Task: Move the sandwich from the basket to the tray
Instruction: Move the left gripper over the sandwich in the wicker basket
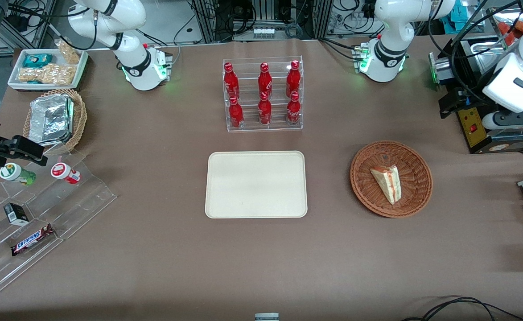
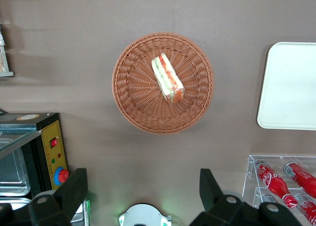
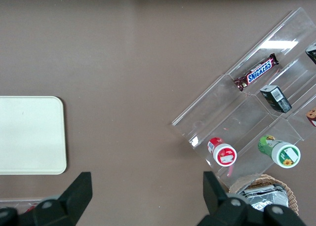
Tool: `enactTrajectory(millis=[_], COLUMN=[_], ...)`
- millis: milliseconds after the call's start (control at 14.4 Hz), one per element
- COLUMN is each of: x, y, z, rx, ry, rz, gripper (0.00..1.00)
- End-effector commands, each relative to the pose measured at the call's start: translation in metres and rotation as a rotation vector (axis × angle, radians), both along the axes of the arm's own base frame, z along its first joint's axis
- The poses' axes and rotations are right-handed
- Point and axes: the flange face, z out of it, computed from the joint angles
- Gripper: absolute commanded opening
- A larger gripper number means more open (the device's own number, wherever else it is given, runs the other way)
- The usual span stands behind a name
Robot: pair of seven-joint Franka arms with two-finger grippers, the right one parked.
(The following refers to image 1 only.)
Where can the triangular white sandwich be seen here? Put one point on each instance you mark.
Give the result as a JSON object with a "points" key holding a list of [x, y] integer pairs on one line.
{"points": [[388, 183]]}

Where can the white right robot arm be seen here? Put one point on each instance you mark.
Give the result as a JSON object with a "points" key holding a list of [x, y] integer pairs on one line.
{"points": [[109, 18]]}

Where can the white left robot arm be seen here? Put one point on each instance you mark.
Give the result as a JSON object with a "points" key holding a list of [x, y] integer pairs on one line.
{"points": [[390, 26]]}

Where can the white rectangular snack tray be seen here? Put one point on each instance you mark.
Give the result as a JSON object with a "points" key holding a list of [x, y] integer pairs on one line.
{"points": [[16, 82]]}

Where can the light wicker basket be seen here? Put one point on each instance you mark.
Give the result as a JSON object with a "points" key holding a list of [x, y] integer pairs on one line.
{"points": [[79, 118]]}

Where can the brown round wicker basket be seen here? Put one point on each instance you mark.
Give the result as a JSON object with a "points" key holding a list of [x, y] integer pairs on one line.
{"points": [[415, 178]]}

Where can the cream plastic tray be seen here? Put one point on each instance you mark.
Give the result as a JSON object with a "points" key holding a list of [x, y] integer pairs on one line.
{"points": [[256, 185]]}

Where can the black food warmer appliance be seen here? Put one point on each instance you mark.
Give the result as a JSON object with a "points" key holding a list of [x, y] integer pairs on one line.
{"points": [[515, 141]]}

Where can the green label drink cup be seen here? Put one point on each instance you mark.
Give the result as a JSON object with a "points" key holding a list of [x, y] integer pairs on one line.
{"points": [[18, 174]]}

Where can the silver foil package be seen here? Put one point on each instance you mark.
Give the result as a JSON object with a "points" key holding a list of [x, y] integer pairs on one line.
{"points": [[49, 118]]}

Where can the red label drink cup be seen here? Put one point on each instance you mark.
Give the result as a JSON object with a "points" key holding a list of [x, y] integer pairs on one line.
{"points": [[65, 173]]}

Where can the small black box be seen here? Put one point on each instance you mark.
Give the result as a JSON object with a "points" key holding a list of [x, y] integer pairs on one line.
{"points": [[16, 214]]}

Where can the clear acrylic step display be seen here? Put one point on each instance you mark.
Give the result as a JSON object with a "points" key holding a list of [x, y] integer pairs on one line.
{"points": [[83, 196]]}

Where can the large clear peanut bag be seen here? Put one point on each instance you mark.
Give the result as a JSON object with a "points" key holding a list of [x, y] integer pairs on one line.
{"points": [[47, 75]]}

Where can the teal box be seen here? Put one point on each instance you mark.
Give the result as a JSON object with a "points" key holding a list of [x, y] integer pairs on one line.
{"points": [[455, 20]]}

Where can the teal snack packet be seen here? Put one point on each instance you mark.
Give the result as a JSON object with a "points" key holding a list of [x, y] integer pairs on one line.
{"points": [[37, 60]]}

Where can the red food in warmer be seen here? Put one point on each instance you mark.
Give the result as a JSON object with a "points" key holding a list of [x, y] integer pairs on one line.
{"points": [[520, 26]]}

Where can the Snickers chocolate bar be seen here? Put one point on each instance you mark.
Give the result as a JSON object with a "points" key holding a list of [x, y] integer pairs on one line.
{"points": [[31, 240]]}

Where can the small clear peanut bag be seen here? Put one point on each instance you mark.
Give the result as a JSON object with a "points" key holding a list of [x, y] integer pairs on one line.
{"points": [[68, 52]]}

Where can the red cola bottle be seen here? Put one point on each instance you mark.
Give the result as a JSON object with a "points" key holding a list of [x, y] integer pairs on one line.
{"points": [[293, 80], [293, 111], [265, 111], [265, 80], [231, 82], [236, 113]]}

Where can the clear acrylic bottle rack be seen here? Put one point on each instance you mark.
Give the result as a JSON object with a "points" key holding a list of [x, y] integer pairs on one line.
{"points": [[279, 62]]}

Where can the grey metal block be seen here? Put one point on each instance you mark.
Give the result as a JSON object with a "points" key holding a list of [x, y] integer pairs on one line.
{"points": [[266, 317]]}

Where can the aluminium frame rack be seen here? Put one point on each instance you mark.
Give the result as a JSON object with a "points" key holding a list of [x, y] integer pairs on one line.
{"points": [[207, 20]]}

